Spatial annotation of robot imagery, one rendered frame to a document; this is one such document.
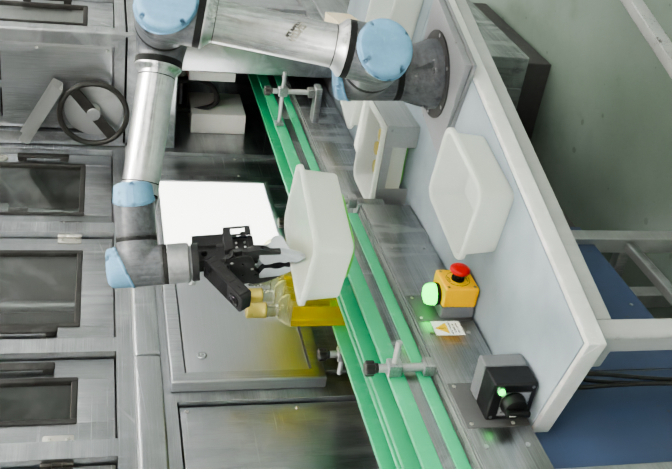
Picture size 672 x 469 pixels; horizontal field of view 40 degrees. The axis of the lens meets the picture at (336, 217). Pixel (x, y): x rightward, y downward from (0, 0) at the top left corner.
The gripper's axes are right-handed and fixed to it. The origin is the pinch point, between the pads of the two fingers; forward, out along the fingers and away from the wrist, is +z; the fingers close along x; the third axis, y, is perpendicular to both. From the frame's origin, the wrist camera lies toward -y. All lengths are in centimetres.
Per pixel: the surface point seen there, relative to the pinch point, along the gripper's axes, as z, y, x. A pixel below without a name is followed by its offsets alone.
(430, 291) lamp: 25.3, -4.7, 6.6
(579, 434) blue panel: 44, -38, 8
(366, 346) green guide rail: 13.4, -6.8, 19.4
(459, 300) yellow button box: 30.7, -7.0, 7.3
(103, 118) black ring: -41, 111, 50
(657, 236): 92, 23, 27
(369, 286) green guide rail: 16.1, 5.3, 15.2
